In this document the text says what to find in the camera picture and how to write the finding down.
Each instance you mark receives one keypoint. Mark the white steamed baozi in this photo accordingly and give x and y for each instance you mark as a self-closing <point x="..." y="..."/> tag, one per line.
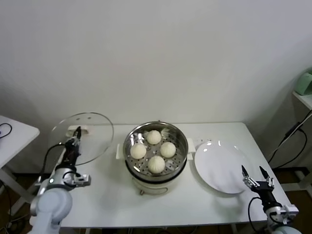
<point x="138" y="151"/>
<point x="153" y="137"/>
<point x="156" y="165"/>
<point x="168" y="149"/>

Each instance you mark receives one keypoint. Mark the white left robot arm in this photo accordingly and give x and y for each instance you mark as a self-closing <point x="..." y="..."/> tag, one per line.
<point x="53" y="202"/>

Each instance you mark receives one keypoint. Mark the pale green appliance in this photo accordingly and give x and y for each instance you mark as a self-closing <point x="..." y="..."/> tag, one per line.
<point x="306" y="84"/>

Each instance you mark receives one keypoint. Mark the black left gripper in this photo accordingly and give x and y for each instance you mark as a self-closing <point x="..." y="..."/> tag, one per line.
<point x="71" y="152"/>

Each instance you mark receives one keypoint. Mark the stainless steel steamer basket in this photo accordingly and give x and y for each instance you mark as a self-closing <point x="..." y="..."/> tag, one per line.
<point x="180" y="143"/>

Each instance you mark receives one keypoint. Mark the round glass pot lid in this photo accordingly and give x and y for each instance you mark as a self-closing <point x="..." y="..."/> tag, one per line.
<point x="95" y="136"/>

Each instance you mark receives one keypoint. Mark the round white plate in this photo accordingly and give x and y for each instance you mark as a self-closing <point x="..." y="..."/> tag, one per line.
<point x="219" y="168"/>

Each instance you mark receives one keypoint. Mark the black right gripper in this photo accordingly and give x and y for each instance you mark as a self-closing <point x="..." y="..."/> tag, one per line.
<point x="264" y="192"/>

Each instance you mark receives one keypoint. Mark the white side table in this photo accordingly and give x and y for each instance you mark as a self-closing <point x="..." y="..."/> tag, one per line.
<point x="19" y="136"/>

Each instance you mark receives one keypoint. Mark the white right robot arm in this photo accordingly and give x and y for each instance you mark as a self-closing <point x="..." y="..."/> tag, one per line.
<point x="275" y="214"/>

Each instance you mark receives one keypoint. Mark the white shelf stand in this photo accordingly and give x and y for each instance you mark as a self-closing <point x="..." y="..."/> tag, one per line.
<point x="304" y="98"/>

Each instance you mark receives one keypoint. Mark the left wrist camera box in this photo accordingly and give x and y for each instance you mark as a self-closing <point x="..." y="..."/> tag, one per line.
<point x="82" y="180"/>

